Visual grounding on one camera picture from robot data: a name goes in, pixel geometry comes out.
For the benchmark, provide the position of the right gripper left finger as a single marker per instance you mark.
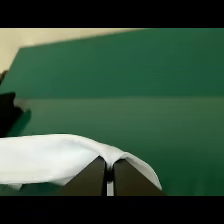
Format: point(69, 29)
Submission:
point(90, 180)

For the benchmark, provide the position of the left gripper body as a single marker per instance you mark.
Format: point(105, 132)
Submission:
point(7, 111)

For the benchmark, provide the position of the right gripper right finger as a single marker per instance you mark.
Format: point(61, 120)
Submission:
point(131, 181)

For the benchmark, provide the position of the white shirt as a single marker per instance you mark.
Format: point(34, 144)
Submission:
point(46, 158)

